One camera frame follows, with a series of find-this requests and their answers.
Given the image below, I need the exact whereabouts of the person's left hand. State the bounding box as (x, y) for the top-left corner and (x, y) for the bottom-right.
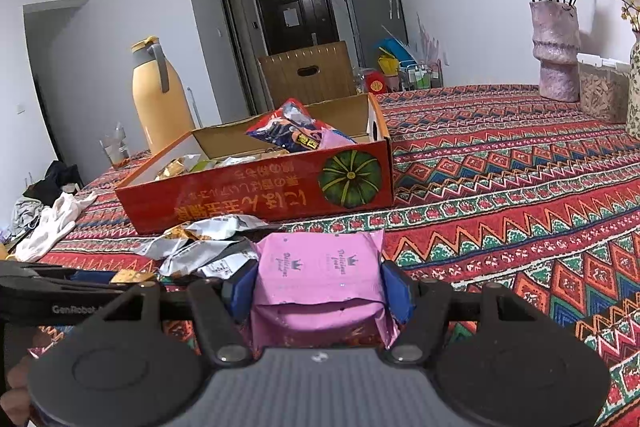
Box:
(4, 353), (35, 414)

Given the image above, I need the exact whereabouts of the grey crumpled cloth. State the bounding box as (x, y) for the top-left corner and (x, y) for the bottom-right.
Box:
(10, 197), (45, 238)

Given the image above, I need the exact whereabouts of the wire rack with bottles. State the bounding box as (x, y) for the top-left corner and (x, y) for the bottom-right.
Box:
(397, 62), (444, 92)

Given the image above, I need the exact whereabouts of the grey interior door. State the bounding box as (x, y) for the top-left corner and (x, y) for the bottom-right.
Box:
(217, 0), (258, 115)

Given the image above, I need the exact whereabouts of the floral slim vase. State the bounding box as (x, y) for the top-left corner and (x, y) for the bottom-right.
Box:
(626, 32), (640, 138)

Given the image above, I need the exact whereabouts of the pink feathery decoration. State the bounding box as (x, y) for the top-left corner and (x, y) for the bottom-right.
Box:
(415, 22), (444, 62)

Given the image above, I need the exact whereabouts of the white cloth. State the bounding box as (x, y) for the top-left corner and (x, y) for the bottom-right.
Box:
(15, 192), (99, 263)

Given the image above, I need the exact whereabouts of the brown cardboard box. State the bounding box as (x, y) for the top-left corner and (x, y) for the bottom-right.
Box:
(257, 41), (358, 110)

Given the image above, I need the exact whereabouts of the pink textured vase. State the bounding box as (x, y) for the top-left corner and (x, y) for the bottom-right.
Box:
(530, 1), (581, 102)

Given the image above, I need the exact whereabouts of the dark clothes pile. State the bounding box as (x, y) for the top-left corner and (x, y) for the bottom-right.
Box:
(22, 160), (84, 208)

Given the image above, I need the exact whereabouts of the red cartoon snack packet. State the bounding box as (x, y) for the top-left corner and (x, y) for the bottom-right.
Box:
(245, 98), (329, 154)

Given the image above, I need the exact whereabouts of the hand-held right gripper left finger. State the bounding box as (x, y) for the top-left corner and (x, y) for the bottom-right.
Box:
(92, 259), (262, 368)

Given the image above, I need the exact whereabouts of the grey refrigerator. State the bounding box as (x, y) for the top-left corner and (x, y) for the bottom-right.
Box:
(337, 0), (408, 70)

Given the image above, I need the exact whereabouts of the clear food storage container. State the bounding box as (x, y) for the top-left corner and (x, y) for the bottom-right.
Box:
(577, 53), (632, 124)

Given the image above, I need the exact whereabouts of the pink snack packet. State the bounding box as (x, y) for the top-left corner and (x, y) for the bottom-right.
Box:
(320, 129), (357, 150)
(248, 229), (400, 353)

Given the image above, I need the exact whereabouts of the clear drinking glass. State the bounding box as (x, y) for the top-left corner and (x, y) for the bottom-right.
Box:
(99, 124), (131, 170)

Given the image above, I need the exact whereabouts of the yellow thermos jug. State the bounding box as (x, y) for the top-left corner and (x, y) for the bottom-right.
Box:
(131, 37), (196, 154)

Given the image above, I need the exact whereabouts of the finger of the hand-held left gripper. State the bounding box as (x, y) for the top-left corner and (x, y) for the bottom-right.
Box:
(0, 260), (121, 286)

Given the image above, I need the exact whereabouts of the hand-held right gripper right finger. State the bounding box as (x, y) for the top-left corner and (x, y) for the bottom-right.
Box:
(381, 259), (536, 365)

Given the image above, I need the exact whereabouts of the orange cardboard box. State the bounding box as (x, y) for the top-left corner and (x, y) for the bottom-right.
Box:
(114, 93), (395, 235)

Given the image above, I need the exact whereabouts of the gold red snack packet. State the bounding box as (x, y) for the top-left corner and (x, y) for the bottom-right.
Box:
(155, 156), (201, 180)

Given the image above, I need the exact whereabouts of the blue plastic dustpan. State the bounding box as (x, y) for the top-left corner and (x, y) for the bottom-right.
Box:
(376, 27), (416, 62)

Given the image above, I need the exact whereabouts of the pile of white cracker packets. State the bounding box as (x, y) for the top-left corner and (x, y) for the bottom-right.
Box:
(111, 214), (272, 284)

